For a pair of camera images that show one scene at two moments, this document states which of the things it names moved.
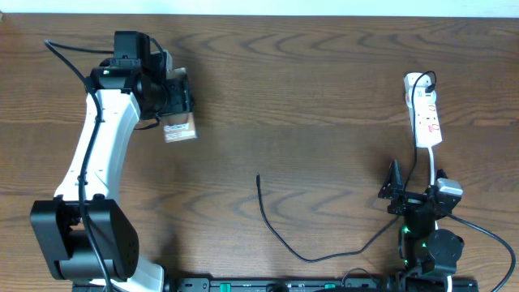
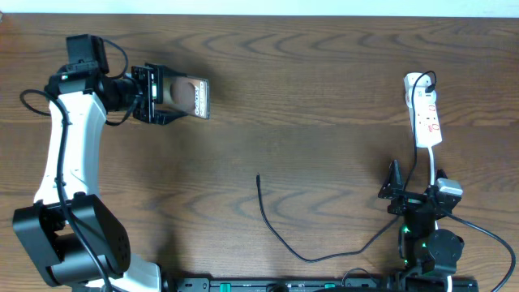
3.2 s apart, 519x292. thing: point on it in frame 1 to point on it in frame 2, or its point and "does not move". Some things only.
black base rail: x=320 y=284 does not move
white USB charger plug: x=420 y=95 does not move
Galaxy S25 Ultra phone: x=178 y=127 to x=188 y=96
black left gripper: x=182 y=98 to x=155 y=86
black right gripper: x=408 y=200 does not move
